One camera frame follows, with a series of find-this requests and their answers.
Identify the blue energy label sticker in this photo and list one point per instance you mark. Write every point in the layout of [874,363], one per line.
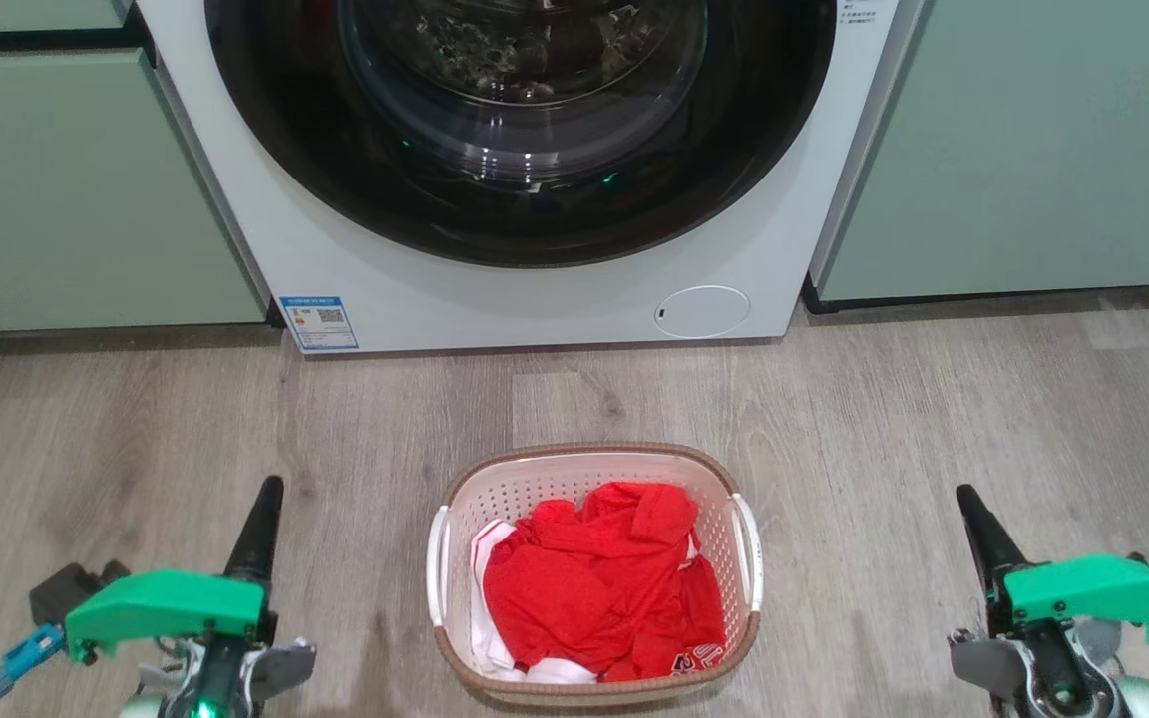
[318,323]

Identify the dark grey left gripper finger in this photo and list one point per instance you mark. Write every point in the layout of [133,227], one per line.
[257,534]

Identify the red garment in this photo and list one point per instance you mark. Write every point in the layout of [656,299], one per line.
[594,598]

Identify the small white text label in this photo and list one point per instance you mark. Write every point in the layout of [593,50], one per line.
[859,12]

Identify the black round washing machine door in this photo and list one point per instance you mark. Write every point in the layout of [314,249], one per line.
[285,120]

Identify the wide pale green cabinet door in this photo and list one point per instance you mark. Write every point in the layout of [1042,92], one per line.
[1023,140]

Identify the white washing machine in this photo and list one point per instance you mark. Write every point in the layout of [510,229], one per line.
[555,299]

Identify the pale green cabinet drawer front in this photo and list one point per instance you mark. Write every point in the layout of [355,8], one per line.
[26,12]

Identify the green and grey left gripper body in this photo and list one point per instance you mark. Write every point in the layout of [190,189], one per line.
[166,603]

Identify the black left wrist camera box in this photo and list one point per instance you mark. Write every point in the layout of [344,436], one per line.
[76,588]

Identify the white garment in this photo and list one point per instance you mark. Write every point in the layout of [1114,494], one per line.
[485,638]

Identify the round white filter cover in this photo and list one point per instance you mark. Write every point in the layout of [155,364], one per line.
[702,312]

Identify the green and grey right gripper body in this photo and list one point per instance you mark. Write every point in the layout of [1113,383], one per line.
[1098,593]

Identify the white brown-rimmed laundry basket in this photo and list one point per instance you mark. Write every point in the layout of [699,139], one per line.
[455,618]

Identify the large pale green cabinet door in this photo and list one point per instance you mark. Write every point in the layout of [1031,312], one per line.
[66,189]

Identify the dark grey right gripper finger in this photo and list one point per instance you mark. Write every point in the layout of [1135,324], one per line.
[988,538]

